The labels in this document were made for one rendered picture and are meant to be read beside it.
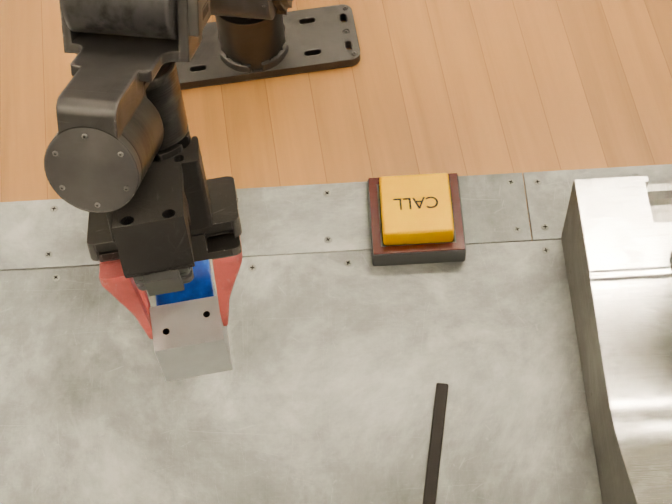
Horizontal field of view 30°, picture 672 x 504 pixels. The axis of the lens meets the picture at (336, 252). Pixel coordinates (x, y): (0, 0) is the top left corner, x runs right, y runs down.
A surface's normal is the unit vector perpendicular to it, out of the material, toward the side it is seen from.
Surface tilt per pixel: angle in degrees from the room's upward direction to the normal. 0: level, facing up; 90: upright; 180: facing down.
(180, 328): 1
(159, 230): 62
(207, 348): 91
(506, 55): 0
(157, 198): 28
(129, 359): 0
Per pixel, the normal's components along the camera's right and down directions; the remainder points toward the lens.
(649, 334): -0.04, -0.45
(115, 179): -0.14, 0.54
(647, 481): -0.05, -0.85
